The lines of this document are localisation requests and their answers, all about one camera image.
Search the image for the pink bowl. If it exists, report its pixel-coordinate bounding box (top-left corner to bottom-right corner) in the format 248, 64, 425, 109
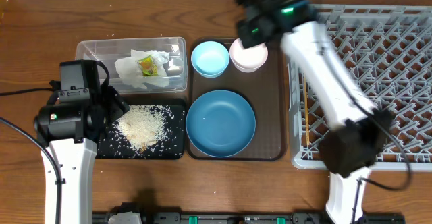
229, 38, 269, 73

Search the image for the pile of white rice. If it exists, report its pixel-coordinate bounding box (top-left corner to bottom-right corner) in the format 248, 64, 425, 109
102, 105, 175, 157

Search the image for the white napkin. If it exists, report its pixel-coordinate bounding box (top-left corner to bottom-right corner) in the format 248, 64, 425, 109
115, 49, 170, 89

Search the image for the green snack wrapper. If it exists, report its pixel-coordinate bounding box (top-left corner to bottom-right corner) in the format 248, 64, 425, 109
136, 55, 157, 76

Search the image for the light blue bowl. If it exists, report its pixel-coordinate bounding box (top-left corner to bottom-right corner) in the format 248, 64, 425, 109
191, 40, 230, 78

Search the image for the wooden chopstick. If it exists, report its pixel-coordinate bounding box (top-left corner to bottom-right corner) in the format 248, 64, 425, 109
303, 76, 310, 147

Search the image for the dark blue plate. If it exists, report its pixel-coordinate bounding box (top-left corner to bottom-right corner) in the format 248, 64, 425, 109
186, 90, 257, 158

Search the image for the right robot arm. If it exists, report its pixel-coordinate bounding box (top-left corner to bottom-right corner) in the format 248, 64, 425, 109
237, 0, 392, 223

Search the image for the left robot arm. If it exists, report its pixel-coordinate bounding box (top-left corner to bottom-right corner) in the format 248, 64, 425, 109
34, 86, 130, 223

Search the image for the clear plastic waste bin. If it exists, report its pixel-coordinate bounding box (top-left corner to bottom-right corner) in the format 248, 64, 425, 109
76, 37, 188, 94

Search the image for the grey dishwasher rack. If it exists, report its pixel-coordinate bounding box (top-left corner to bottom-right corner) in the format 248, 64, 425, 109
283, 3, 432, 172

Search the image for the black plastic tray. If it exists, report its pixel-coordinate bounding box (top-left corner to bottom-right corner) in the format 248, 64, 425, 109
97, 97, 186, 160

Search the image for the brown serving tray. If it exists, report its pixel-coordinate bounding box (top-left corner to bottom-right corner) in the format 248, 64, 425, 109
189, 43, 287, 161

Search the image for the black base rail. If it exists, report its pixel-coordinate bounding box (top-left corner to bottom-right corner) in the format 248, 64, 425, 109
92, 202, 406, 224

